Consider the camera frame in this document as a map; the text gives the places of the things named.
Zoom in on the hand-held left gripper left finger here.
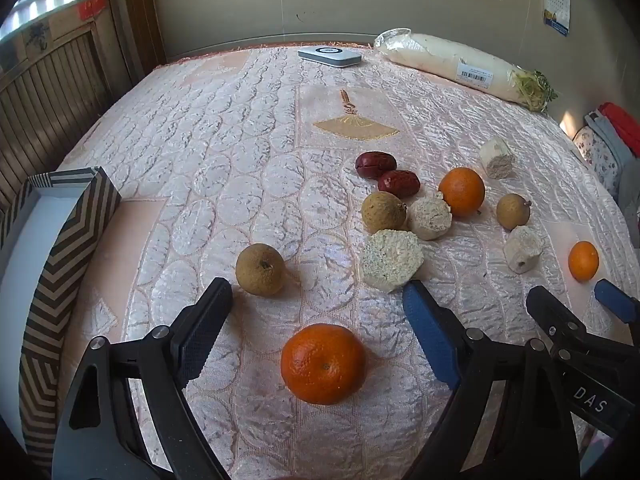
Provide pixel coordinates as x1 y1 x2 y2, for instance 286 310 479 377
50 276 234 480

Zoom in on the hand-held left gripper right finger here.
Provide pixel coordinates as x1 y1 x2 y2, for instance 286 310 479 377
402 280 583 480

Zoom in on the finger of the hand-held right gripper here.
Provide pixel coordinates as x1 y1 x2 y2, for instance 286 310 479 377
594 279 640 347
526 286 601 361

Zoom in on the brown longan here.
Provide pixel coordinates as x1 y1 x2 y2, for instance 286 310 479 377
361 191 408 234
235 243 287 297
496 193 532 231

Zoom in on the red date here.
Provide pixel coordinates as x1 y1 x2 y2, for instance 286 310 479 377
377 170 421 199
355 151 398 180

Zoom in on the striped cardboard box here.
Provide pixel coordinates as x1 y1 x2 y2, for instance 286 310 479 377
0 166 122 461

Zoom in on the small mandarin orange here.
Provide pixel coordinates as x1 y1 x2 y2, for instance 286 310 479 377
568 240 600 282

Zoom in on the pale fibrous chunk with hole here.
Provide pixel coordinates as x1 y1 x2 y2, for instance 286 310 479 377
503 225 545 275

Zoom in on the large flat pale fibrous chunk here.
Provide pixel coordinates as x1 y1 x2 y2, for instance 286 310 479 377
361 229 425 293

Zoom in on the round pale fibrous chunk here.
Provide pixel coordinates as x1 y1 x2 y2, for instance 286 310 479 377
407 196 454 241

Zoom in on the floral cloth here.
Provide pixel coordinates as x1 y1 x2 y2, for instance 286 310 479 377
572 125 623 196

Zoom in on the cylinder pale fibrous chunk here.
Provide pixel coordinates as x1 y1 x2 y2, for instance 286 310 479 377
479 137 516 180

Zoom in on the grey cloth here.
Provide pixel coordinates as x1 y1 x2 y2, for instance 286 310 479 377
585 110 640 161

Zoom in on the red cloth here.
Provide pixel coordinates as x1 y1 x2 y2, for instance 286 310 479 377
598 102 640 157

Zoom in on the pink quilted bedspread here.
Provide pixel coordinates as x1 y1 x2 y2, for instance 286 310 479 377
50 35 636 480

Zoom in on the plastic-wrapped white daikon radish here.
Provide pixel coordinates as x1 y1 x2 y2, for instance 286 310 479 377
374 28 558 112

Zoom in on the flat white electronic device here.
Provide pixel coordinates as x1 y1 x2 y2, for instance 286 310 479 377
298 46 362 67

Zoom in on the slatted wooden wall panel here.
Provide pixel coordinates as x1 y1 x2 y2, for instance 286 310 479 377
0 25 131 211

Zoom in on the brown wooden post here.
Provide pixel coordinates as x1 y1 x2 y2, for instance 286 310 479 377
107 0 168 86

